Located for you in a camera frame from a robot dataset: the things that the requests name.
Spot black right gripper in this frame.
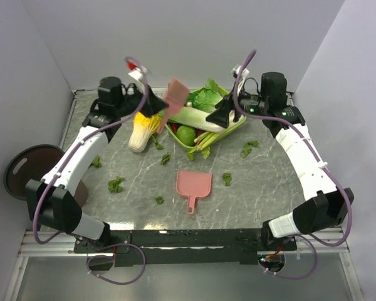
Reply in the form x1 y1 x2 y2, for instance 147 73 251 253
204 81 268 129

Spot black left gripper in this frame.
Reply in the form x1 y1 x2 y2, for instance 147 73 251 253
115 82 169 119

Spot pink hand brush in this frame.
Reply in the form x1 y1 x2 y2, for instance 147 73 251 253
157 78 190 134

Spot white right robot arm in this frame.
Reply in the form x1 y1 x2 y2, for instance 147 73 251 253
206 68 354 250

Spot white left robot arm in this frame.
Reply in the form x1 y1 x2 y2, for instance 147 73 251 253
25 75 167 252

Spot green bok choy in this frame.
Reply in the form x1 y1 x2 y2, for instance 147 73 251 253
187 78 229 113

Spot yellow napa cabbage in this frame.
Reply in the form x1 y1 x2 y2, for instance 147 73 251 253
128 112 162 153

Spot green celery stalks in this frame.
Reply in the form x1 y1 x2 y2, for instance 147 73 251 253
187 128 235 161

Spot large green napa cabbage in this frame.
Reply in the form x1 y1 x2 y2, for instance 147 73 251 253
169 107 225 133

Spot green plastic basket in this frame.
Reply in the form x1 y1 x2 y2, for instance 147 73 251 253
165 87 246 151

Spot green round cabbage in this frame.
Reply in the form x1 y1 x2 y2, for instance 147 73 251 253
175 125 196 147

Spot pink dustpan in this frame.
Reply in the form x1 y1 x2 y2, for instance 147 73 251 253
175 170 212 215

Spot brown round bin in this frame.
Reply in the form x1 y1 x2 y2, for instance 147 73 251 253
3 144 89 208

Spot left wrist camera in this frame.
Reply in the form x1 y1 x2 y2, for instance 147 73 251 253
127 61 149 81

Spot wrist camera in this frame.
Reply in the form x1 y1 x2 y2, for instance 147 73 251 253
127 61 149 81
230 64 250 83

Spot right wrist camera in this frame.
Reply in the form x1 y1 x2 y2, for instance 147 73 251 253
230 64 250 83

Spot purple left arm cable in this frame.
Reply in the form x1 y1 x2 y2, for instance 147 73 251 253
33 56 164 285

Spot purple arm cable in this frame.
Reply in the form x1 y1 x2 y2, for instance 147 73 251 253
231 48 355 280
33 56 164 285

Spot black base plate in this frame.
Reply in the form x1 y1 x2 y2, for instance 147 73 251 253
74 228 297 267

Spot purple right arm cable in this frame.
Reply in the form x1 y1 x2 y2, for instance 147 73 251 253
231 48 355 280

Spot aluminium rail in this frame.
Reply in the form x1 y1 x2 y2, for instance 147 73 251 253
18 229 350 257

